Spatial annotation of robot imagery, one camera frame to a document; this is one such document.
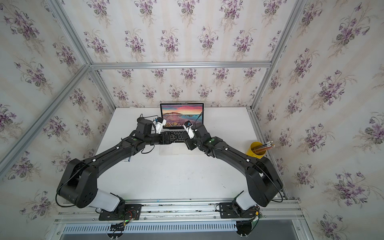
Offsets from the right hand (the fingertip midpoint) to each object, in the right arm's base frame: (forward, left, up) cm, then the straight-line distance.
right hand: (191, 137), depth 86 cm
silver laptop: (+20, +11, -2) cm, 23 cm away
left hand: (-2, +10, +3) cm, 10 cm away
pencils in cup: (-6, -42, +2) cm, 42 cm away
